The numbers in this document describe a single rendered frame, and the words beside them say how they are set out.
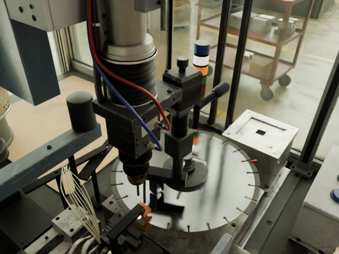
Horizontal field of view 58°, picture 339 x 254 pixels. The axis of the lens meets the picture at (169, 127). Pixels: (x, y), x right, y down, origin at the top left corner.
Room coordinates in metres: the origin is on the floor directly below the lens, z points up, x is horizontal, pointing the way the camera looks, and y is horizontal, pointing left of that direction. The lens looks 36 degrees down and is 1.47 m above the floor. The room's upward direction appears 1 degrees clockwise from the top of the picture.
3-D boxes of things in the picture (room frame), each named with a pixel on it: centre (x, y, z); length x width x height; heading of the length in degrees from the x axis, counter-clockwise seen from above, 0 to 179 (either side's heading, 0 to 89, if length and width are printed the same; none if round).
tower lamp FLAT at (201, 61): (0.82, -0.09, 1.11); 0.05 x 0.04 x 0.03; 54
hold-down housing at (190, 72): (0.45, -0.02, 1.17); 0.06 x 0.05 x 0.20; 135
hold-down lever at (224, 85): (0.46, -0.06, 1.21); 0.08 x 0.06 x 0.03; 144
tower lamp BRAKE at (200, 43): (0.82, -0.09, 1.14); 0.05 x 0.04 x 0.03; 54
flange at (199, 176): (0.52, -0.04, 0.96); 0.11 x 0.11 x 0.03
